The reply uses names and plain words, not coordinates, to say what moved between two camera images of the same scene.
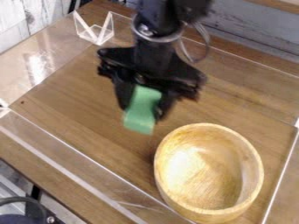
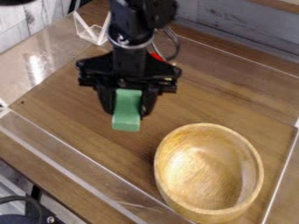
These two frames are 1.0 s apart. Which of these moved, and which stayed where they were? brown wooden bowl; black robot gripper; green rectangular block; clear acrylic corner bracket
Moved: green rectangular block; black robot gripper
Stayed: brown wooden bowl; clear acrylic corner bracket
